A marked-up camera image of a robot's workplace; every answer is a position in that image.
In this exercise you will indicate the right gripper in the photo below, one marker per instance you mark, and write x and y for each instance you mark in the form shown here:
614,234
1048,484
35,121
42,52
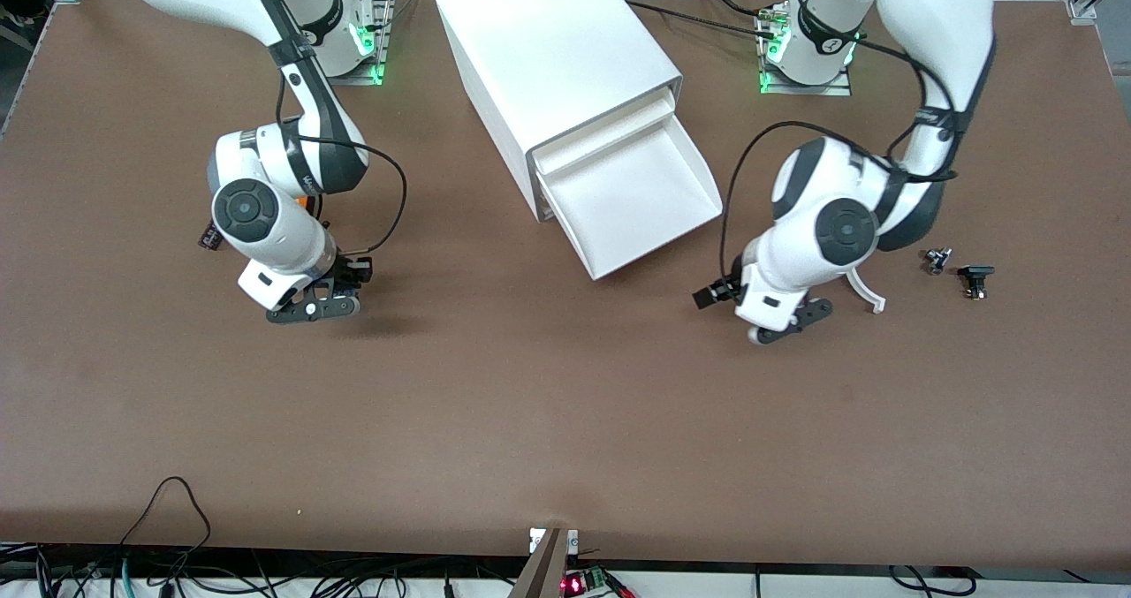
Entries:
347,268

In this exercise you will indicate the small metal fitting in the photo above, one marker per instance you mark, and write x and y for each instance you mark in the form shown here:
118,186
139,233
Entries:
937,260

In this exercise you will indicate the circuit board with red light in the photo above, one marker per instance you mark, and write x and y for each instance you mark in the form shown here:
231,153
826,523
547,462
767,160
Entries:
585,583

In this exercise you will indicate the orange box with black base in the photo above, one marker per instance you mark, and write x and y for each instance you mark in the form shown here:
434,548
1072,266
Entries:
303,200

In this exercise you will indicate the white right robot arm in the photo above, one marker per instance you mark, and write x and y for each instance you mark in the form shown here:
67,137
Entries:
265,218

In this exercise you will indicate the white drawer cabinet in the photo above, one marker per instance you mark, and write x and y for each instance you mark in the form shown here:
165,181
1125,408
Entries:
548,41

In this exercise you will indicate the grey camera mast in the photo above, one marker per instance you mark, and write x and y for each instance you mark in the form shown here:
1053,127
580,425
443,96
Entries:
541,571

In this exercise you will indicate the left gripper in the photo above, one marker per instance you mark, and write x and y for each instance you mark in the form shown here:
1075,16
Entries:
726,290

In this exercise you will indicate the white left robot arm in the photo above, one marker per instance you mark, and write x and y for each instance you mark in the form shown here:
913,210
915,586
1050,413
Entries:
839,227

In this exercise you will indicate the small black contact block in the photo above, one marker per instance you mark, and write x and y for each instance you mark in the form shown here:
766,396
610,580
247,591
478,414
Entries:
208,238

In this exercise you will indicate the black switch component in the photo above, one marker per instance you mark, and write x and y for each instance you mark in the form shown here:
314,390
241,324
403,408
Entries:
975,273

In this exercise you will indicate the white shallow drawer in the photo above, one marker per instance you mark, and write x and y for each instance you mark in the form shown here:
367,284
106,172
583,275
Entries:
601,134

